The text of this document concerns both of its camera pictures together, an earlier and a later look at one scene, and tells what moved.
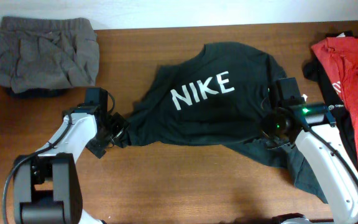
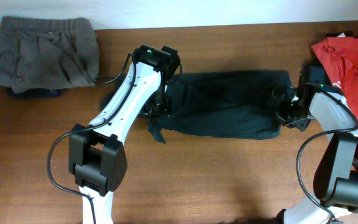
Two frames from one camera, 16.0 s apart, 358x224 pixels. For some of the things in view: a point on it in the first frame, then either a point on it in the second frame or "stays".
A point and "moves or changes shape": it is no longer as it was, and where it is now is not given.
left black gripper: x=119 y=123 -> x=166 y=109
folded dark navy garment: x=36 y=93 stays
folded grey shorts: x=29 y=52 stays
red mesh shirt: x=355 y=66 stays
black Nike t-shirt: x=220 y=97 moves or changes shape
